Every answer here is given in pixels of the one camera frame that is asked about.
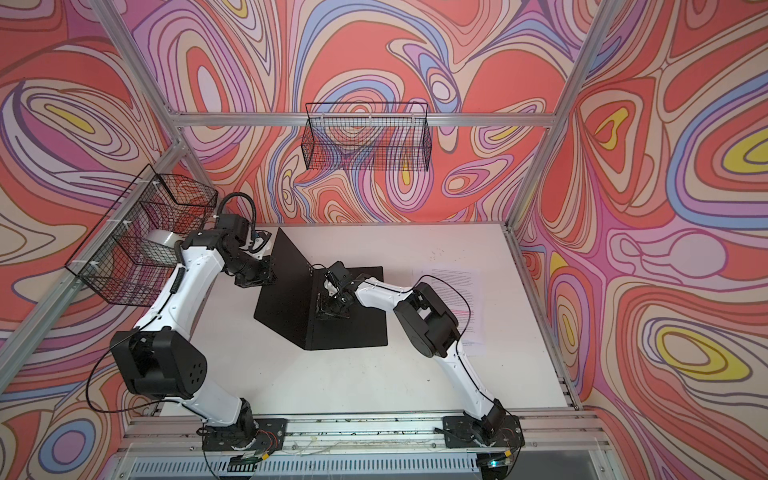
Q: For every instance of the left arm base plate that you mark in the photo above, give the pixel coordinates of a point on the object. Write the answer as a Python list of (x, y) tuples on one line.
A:
[(264, 435)]

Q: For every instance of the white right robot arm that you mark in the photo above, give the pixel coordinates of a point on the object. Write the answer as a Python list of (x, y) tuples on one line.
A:
[(433, 330)]

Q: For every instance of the black wire basket left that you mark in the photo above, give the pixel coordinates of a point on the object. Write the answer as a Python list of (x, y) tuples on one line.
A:
[(130, 256)]

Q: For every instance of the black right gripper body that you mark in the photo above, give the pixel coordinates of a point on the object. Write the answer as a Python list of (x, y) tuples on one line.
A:
[(338, 297)]

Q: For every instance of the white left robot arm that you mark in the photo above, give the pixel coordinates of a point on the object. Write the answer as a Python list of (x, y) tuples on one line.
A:
[(156, 358)]

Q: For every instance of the aluminium frame post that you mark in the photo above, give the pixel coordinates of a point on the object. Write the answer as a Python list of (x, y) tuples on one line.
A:
[(180, 149)]

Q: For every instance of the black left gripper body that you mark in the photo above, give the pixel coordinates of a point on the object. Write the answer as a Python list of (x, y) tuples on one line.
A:
[(250, 270)]

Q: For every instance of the black wire basket rear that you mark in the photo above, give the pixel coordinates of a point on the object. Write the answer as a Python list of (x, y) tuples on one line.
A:
[(367, 136)]

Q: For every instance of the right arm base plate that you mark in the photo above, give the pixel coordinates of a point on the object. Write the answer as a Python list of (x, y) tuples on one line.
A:
[(462, 431)]

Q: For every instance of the black wire basket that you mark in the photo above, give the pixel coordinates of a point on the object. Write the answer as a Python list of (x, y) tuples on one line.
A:
[(367, 136), (130, 256)]

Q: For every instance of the white and black file folder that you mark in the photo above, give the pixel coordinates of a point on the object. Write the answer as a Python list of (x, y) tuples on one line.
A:
[(288, 306)]

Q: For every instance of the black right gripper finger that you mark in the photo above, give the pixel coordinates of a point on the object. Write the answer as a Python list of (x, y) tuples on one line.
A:
[(324, 312), (342, 310)]

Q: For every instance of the aluminium front rail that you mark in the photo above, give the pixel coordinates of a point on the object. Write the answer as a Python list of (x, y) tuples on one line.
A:
[(536, 445)]

